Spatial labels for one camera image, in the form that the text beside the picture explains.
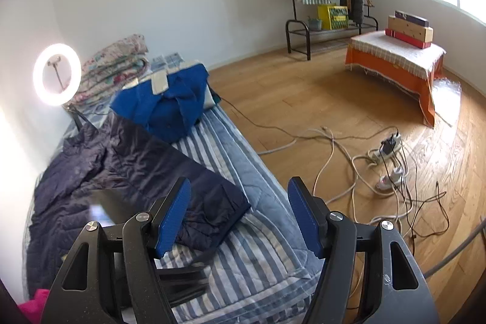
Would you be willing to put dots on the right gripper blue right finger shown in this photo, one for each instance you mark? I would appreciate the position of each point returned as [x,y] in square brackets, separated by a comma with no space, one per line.
[310,218]

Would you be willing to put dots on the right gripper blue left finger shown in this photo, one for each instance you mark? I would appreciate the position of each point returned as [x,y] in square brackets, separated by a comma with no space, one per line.
[167,215]

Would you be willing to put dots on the navy puffer jacket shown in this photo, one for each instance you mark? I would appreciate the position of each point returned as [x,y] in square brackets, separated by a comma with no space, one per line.
[140,168]

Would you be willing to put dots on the striped bed cover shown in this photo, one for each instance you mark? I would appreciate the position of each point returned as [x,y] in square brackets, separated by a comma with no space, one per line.
[262,272]

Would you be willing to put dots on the white power strip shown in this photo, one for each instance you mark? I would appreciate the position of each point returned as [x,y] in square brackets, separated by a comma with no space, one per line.
[389,147]

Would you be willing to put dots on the blue work jacket pile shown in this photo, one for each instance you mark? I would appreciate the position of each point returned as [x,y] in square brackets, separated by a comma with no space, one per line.
[167,103]

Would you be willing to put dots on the black tripod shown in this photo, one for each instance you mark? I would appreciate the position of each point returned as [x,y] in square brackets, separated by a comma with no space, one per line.
[73,113]

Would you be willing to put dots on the folded floral quilt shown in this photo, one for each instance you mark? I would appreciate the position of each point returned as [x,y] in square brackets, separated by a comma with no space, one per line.
[132,45]

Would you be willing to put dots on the pink cloth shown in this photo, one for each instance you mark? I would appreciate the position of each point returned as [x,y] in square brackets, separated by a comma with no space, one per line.
[33,309]

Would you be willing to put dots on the orange covered table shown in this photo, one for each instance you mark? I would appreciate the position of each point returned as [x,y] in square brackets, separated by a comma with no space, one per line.
[410,68]

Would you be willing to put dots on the small green pot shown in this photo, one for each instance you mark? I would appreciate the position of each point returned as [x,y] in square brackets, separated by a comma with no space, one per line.
[314,24]

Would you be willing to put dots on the yellow box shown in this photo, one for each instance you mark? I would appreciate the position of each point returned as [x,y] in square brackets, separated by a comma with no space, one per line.
[333,16]

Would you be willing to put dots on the stacked boxes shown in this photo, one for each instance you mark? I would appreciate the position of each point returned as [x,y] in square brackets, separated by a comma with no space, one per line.
[411,29]

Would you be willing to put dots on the ring light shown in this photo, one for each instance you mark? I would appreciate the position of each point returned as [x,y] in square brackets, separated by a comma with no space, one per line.
[44,80]

